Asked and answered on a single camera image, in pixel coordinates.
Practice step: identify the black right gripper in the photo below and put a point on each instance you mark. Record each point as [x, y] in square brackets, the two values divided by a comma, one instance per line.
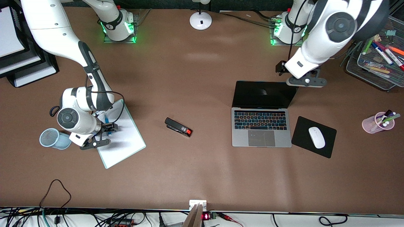
[107, 128]

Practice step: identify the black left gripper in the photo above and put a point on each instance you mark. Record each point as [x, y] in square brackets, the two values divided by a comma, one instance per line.
[279, 67]

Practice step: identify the silver laptop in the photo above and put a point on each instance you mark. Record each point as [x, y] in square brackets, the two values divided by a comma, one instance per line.
[260, 138]

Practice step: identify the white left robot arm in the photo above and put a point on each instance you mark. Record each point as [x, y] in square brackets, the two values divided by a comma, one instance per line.
[331, 37]

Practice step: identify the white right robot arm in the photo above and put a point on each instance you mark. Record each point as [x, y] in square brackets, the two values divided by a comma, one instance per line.
[47, 31]

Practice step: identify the white marker with blue cap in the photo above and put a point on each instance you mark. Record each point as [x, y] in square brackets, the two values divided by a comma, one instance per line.
[382, 53]

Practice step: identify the black purple marker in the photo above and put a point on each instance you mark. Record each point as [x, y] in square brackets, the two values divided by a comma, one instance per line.
[388, 113]

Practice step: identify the green marker in pink cup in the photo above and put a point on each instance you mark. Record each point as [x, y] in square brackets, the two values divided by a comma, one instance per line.
[391, 119]

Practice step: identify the clipboard with white paper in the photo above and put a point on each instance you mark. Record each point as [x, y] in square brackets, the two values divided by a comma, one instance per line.
[126, 145]

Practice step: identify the black stapler with red tip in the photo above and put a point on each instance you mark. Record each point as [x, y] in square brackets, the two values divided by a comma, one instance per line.
[176, 127]

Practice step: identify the black scissors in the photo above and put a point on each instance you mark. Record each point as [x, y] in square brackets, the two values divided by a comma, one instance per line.
[50, 110]

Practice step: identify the light blue mesh cup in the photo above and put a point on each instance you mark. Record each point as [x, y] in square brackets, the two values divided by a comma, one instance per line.
[47, 138]

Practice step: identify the black mouse pad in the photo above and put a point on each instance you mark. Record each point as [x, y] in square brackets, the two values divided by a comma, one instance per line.
[303, 135]

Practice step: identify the white computer mouse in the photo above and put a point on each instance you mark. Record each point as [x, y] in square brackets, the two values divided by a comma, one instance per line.
[316, 137]

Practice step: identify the white grey pen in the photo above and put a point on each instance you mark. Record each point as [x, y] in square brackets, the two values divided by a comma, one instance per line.
[372, 63]

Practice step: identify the black mesh desk tray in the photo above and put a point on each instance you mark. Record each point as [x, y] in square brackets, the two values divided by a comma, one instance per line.
[372, 78]

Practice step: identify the white lamp base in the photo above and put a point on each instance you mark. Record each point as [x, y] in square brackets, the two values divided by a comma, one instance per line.
[200, 20]

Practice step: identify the yellow pencil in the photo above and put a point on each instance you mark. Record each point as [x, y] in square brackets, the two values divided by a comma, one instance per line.
[378, 69]

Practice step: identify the small wooden piece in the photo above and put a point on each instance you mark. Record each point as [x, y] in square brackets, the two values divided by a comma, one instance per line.
[376, 37]

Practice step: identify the pink translucent pen cup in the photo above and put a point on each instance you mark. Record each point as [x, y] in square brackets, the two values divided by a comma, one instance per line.
[368, 124]

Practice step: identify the black stacked paper tray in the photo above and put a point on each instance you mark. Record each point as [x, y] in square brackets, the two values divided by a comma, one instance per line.
[11, 82]

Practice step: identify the teal binder clip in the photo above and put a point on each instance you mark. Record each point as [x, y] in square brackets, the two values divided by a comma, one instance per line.
[391, 32]

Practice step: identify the orange highlighter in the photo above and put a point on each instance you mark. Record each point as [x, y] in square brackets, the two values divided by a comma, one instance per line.
[396, 50]

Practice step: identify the circuit board with red display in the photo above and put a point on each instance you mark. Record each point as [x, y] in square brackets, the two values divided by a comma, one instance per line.
[206, 216]

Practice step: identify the white mounting bracket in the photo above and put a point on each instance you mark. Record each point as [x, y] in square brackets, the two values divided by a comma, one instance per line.
[198, 202]

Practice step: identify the wooden post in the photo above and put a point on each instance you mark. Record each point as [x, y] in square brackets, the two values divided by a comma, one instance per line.
[192, 219]

